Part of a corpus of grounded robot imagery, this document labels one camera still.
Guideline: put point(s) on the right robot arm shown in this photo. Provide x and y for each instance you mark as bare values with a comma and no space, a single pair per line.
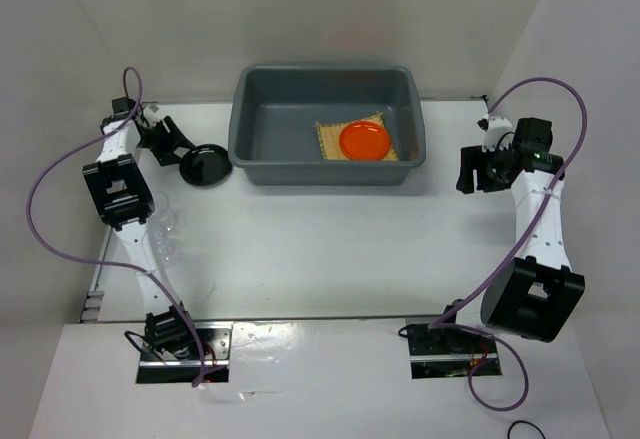
534,295

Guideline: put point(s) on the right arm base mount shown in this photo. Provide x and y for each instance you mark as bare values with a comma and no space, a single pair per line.
448,353

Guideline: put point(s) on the clear glass dish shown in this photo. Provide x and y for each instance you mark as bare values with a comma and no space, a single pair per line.
164,213

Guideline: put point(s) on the black round plate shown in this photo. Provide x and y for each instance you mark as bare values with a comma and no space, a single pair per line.
206,165

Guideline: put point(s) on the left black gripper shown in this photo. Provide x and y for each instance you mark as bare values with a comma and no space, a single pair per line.
173,141

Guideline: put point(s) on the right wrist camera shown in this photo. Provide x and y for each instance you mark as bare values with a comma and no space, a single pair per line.
497,133

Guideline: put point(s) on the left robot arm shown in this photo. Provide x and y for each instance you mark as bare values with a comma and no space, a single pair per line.
125,203

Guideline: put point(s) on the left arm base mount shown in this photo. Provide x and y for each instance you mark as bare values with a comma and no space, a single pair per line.
155,367

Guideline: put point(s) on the grey plastic bin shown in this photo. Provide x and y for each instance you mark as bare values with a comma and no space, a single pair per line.
277,110

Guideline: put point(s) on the orange round plate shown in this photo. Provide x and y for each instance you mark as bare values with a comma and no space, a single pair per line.
364,141

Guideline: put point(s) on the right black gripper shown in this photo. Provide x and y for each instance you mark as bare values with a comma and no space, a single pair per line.
472,158

